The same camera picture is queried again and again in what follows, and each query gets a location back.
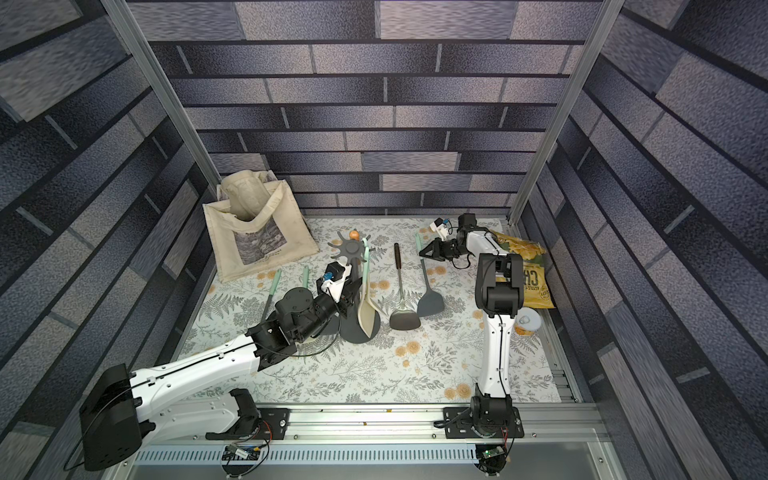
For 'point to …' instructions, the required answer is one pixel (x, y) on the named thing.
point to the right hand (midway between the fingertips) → (424, 253)
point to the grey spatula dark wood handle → (403, 319)
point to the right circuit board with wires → (490, 458)
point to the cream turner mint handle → (366, 311)
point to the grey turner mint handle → (430, 303)
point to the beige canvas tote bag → (255, 223)
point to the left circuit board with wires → (240, 460)
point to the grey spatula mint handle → (271, 294)
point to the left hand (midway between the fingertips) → (360, 275)
